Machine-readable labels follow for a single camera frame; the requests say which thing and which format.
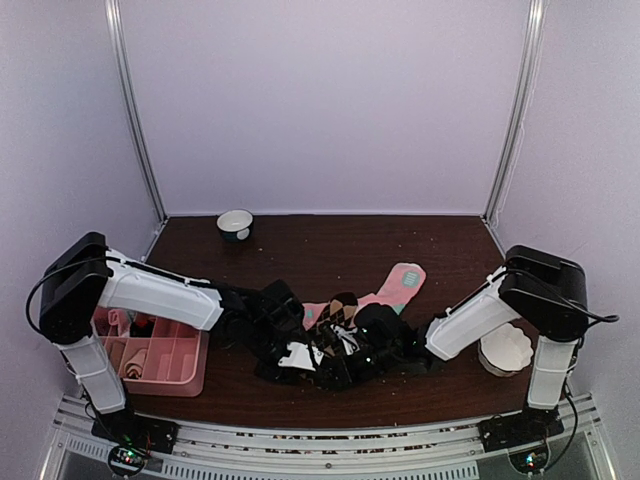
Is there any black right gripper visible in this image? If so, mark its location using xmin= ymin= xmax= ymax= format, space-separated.
xmin=316 ymin=344 xmax=399 ymax=391

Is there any brown beige argyle sock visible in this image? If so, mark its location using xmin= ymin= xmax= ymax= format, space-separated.
xmin=310 ymin=292 xmax=358 ymax=357

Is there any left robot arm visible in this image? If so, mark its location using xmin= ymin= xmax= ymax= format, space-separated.
xmin=25 ymin=232 xmax=316 ymax=444

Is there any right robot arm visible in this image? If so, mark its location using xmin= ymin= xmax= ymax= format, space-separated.
xmin=312 ymin=245 xmax=620 ymax=442

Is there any pink plastic organizer tray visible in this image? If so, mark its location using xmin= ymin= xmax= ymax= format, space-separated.
xmin=93 ymin=307 xmax=209 ymax=397

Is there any pink sock with teal patches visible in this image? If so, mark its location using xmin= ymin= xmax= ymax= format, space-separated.
xmin=302 ymin=263 xmax=427 ymax=331

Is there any dark blue white bowl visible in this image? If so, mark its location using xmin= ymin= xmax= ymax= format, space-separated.
xmin=216 ymin=209 xmax=254 ymax=243

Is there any white paper-lined bowl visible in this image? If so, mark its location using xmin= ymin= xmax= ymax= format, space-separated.
xmin=478 ymin=323 xmax=534 ymax=378

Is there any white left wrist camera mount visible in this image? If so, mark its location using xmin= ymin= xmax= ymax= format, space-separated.
xmin=278 ymin=342 xmax=324 ymax=371

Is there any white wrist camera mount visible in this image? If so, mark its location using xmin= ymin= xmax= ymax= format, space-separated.
xmin=331 ymin=325 xmax=361 ymax=356
xmin=278 ymin=342 xmax=324 ymax=371

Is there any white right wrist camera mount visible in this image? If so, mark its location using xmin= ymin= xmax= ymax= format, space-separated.
xmin=331 ymin=325 xmax=361 ymax=356

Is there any aluminium front rail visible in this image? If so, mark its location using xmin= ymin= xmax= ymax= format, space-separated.
xmin=39 ymin=392 xmax=619 ymax=480

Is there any grey aluminium frame post right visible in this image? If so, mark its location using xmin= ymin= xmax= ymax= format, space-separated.
xmin=482 ymin=0 xmax=548 ymax=249

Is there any grey aluminium frame post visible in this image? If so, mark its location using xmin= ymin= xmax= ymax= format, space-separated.
xmin=482 ymin=0 xmax=548 ymax=249
xmin=104 ymin=0 xmax=170 ymax=262

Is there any grey aluminium frame post left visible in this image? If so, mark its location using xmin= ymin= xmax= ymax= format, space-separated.
xmin=104 ymin=0 xmax=170 ymax=262

